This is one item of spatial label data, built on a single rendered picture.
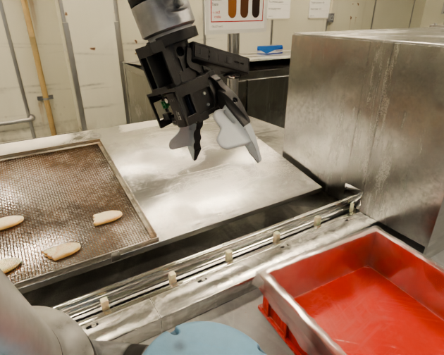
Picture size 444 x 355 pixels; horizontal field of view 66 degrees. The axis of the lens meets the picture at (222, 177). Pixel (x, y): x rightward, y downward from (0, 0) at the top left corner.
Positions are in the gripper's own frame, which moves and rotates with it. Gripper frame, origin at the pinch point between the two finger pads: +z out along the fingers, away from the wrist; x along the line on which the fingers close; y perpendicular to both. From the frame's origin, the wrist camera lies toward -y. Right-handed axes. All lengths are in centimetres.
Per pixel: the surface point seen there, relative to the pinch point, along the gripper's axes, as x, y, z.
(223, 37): -310, -320, -15
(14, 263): -38.0, 29.9, 9.1
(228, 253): -15.2, -3.8, 26.0
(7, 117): -387, -53, -15
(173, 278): -18.4, 9.2, 23.4
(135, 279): -23.3, 14.7, 21.0
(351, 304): 7.6, -11.9, 38.7
